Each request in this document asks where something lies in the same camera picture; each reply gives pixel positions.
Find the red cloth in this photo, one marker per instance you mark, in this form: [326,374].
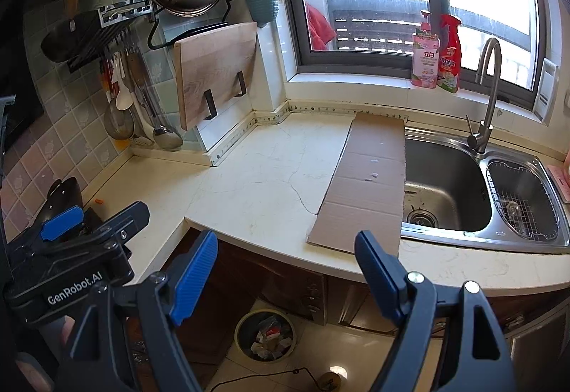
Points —
[320,29]

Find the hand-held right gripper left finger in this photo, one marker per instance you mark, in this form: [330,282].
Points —
[196,276]

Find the cardboard sheet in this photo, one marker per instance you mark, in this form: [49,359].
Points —
[365,178]

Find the chrome hook bar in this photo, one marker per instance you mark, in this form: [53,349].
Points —
[124,11]

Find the white wall socket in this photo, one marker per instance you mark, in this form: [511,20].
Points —
[545,89]

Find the metal mesh strainer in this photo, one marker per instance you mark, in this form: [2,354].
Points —
[119,125]

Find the black range hood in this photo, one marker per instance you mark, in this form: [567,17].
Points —
[13,62]

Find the grey-blue utensil cup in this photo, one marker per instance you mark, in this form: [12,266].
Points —
[262,7]

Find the red spray bottle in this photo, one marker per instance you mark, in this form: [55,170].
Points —
[449,62]

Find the patterned sealing tape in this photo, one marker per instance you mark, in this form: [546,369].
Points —
[236,136]

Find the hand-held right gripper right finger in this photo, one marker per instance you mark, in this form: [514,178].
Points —
[378,280]

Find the white slotted spoon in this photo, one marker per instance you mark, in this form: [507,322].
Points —
[142,140]

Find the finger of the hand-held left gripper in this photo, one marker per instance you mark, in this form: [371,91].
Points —
[129,214]
[60,225]

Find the wooden cutting board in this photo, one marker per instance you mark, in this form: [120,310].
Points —
[209,71]

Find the pink detergent bottle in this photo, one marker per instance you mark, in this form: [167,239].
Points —
[425,62]

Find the black cutting board bracket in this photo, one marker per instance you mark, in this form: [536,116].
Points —
[211,105]

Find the brown wooden cabinet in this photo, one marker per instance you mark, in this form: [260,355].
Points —
[285,280]

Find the steel faucet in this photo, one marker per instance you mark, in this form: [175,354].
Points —
[487,107]

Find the person's left hand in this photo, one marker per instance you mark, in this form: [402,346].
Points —
[67,327]

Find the stainless steel sink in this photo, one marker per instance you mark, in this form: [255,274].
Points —
[441,178]

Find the round trash bin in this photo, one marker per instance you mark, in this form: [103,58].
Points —
[240,338]

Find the pink tray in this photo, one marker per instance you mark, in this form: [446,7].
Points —
[561,183]

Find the white rice spoon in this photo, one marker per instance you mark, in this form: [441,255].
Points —
[124,100]

